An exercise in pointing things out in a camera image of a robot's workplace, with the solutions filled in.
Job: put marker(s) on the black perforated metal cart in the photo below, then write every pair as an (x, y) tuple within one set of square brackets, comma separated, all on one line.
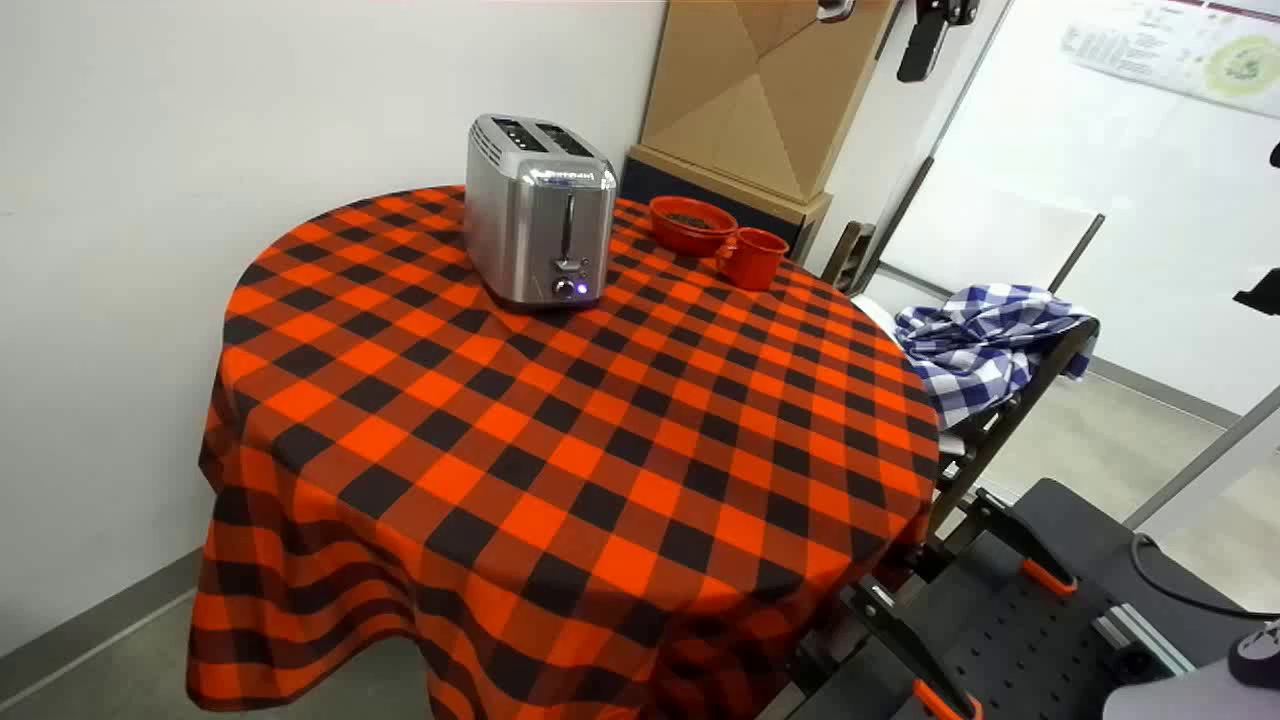
[(1014, 634)]

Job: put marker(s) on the red cup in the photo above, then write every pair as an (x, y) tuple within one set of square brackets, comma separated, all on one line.
[(759, 261)]

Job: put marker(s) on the red bowl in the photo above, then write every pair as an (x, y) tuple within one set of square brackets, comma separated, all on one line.
[(685, 227)]

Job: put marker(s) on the black round knob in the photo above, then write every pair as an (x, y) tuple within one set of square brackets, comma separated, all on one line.
[(1259, 654)]

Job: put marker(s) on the blue white checkered cloth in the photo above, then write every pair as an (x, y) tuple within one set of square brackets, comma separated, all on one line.
[(972, 341)]

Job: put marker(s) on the dark crate under carton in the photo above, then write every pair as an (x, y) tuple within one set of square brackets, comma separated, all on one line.
[(801, 236)]

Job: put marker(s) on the orange black plaid tablecloth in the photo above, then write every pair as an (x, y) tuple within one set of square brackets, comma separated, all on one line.
[(533, 464)]

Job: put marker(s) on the tall cardboard box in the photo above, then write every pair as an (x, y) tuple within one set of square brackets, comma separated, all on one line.
[(746, 92)]

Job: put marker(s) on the black hanging device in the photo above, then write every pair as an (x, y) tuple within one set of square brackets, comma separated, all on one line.
[(925, 32)]

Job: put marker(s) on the orange clamp grip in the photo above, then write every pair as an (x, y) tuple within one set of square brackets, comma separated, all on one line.
[(947, 702), (1049, 578)]

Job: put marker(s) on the paper poster with green circle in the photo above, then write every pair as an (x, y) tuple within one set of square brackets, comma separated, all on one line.
[(1203, 53)]

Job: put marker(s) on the white board panel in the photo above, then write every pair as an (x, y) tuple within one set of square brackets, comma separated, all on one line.
[(1145, 243)]

